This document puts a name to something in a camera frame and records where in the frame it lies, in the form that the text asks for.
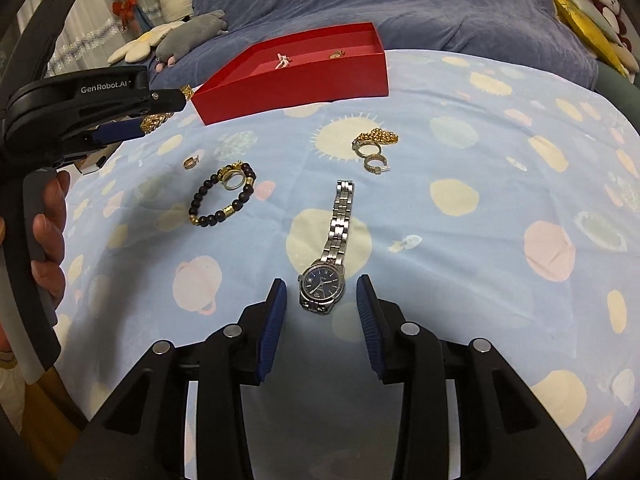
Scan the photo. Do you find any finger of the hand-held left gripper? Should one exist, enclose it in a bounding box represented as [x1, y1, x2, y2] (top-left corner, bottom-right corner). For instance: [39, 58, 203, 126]
[145, 87, 187, 115]
[60, 119, 151, 163]

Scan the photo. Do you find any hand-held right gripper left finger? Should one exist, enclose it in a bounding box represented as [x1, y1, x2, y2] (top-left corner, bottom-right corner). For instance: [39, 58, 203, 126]
[60, 278, 288, 480]

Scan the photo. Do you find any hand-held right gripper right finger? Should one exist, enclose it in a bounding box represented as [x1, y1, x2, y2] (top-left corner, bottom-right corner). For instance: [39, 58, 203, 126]
[356, 274, 588, 480]

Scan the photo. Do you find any gold chain bracelet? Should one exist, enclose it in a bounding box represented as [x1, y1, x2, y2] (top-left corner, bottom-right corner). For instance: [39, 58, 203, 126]
[140, 85, 195, 135]

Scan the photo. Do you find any silver wristwatch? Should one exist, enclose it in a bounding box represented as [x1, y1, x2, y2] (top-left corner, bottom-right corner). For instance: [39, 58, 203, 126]
[298, 180, 357, 317]

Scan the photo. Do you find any dark bead bracelet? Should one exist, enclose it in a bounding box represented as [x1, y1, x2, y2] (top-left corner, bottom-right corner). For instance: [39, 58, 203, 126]
[188, 160, 257, 227]

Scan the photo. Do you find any red cardboard box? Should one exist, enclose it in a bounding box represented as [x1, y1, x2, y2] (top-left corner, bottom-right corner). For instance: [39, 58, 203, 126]
[191, 22, 390, 127]

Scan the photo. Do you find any gold bead chain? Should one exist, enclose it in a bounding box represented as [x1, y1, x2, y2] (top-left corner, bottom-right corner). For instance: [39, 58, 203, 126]
[352, 128, 401, 147]

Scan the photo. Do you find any person's left hand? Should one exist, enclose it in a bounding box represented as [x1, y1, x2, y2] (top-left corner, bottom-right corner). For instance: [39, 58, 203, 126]
[31, 170, 70, 313]

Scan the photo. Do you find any flower shaped cushion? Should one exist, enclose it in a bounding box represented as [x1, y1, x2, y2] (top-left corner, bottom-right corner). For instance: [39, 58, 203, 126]
[109, 21, 187, 64]

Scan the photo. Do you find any grey plush toy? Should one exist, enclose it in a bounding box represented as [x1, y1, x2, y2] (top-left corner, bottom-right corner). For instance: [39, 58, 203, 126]
[154, 11, 230, 67]

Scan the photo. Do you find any white sheer curtain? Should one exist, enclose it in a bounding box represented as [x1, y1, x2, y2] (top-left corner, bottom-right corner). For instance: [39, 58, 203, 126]
[30, 0, 166, 81]

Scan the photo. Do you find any red ribbon bow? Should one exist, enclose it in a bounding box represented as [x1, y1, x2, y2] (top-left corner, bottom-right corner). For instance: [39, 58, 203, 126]
[112, 0, 138, 25]

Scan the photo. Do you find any planet print tablecloth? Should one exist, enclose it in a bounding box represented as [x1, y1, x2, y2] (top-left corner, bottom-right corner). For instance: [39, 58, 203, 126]
[10, 49, 640, 480]

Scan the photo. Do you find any sofa with blue cover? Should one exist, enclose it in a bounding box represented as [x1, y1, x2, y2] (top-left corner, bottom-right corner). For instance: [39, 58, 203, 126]
[150, 0, 601, 91]

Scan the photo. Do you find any green sofa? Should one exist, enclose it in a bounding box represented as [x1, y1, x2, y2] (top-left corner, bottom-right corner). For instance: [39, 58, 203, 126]
[520, 0, 640, 106]

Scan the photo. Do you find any yellow cushion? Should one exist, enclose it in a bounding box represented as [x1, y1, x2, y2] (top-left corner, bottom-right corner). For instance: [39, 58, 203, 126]
[550, 0, 628, 78]

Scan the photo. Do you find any red monkey plush toy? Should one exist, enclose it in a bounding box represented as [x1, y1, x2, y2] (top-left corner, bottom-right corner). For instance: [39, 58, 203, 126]
[585, 0, 638, 68]

